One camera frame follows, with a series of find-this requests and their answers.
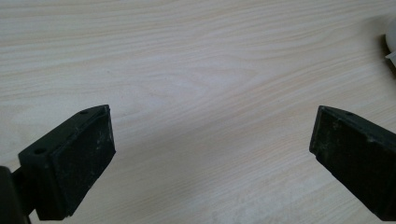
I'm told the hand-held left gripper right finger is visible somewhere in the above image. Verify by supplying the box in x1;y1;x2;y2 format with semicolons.
308;105;396;222

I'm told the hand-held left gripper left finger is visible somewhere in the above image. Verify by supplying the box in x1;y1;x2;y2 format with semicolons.
10;104;117;221

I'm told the white object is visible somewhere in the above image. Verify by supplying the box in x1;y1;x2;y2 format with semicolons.
384;16;396;68

